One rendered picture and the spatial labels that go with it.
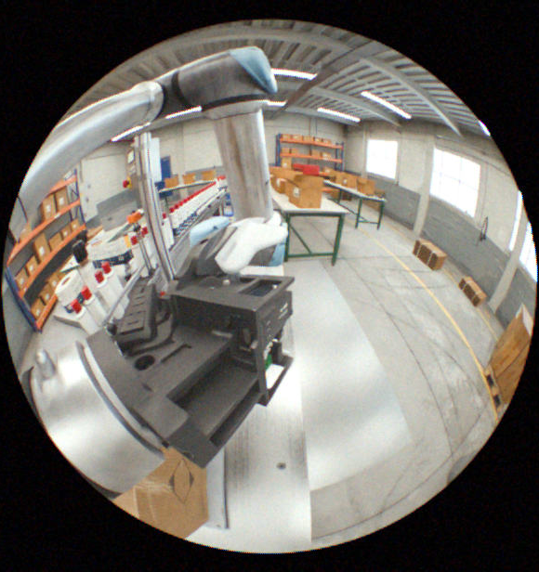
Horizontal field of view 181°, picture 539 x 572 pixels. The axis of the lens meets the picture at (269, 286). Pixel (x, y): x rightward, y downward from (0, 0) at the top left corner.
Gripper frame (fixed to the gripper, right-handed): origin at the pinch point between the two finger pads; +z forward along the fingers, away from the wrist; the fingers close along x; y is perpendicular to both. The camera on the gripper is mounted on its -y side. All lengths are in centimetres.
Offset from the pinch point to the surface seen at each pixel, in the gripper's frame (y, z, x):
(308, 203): -37, 183, 30
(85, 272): -86, -10, 1
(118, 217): -252, 67, 49
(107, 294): -58, -7, -7
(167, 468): -4.4, -23.4, -19.8
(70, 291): -96, -22, -5
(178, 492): -2.8, -26.9, -25.1
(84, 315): -52, -19, -9
